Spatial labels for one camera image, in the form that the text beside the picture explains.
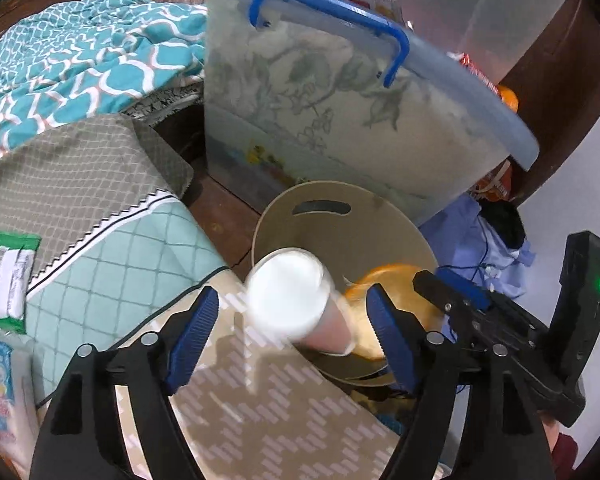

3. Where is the orange printed box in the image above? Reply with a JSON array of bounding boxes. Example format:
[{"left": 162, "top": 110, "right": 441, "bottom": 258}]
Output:
[{"left": 471, "top": 159, "right": 514, "bottom": 204}]

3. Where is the small orange round object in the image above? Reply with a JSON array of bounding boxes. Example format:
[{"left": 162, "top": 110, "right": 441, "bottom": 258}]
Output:
[{"left": 498, "top": 84, "right": 522, "bottom": 113}]

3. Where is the person's right forearm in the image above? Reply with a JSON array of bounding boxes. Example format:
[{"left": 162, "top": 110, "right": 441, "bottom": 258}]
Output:
[{"left": 541, "top": 410, "right": 579, "bottom": 480}]

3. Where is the teal white patterned quilt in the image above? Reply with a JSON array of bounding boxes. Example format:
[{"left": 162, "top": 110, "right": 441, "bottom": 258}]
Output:
[{"left": 0, "top": 0, "right": 209, "bottom": 172}]

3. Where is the light blue cloth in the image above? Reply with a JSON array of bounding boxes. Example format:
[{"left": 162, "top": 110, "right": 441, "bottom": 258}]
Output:
[{"left": 419, "top": 194, "right": 537, "bottom": 342}]

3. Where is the red snack packet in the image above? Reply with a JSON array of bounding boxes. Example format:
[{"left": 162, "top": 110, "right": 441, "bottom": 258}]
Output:
[{"left": 454, "top": 51, "right": 502, "bottom": 92}]

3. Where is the dark patterned bedsheet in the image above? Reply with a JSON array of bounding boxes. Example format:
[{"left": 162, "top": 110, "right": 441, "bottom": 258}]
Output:
[{"left": 124, "top": 82, "right": 207, "bottom": 123}]

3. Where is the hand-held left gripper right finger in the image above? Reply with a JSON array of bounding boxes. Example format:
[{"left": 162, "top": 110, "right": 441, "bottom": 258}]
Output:
[{"left": 365, "top": 282, "right": 556, "bottom": 480}]

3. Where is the beige round waste bin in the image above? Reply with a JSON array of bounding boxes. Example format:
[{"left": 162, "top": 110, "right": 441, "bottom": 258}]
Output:
[{"left": 251, "top": 180, "right": 446, "bottom": 387}]

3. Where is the dark wooden wardrobe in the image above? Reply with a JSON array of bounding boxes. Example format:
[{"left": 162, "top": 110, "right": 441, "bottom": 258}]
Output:
[{"left": 499, "top": 0, "right": 600, "bottom": 203}]

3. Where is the black cloth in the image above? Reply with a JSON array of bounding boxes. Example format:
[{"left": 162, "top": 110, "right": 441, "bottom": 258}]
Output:
[{"left": 479, "top": 200, "right": 527, "bottom": 252}]

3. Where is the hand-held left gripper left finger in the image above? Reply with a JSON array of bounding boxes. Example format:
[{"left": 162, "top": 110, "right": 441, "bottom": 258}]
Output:
[{"left": 29, "top": 285, "right": 221, "bottom": 480}]

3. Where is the frosted storage box blue handle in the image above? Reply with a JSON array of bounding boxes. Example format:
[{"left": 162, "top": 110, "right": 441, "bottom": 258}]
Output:
[{"left": 190, "top": 0, "right": 539, "bottom": 227}]

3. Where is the carved dark wooden headboard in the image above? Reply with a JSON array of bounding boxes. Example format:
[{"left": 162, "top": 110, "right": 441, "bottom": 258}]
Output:
[{"left": 0, "top": 0, "right": 106, "bottom": 47}]

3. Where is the white red label packet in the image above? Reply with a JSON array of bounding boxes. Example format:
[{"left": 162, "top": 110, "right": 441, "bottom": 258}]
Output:
[{"left": 340, "top": 0, "right": 407, "bottom": 25}]

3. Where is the grey teal beige bed mat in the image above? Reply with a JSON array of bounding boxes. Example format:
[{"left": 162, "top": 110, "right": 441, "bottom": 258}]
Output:
[{"left": 0, "top": 112, "right": 406, "bottom": 480}]

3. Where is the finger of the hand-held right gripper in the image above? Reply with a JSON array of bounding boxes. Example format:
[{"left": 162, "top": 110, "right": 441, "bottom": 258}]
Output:
[
  {"left": 413, "top": 270, "right": 487, "bottom": 337},
  {"left": 436, "top": 266, "right": 492, "bottom": 309}
]

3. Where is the green white snack wrapper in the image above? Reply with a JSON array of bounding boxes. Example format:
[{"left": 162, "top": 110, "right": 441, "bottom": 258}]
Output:
[{"left": 0, "top": 231, "right": 42, "bottom": 336}]

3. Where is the large clear storage box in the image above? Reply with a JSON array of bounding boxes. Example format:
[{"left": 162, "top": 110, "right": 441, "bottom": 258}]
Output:
[{"left": 340, "top": 0, "right": 577, "bottom": 87}]

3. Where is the blue printed snack packet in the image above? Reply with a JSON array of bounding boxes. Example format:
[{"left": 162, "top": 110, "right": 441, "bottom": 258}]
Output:
[{"left": 0, "top": 332, "right": 37, "bottom": 462}]

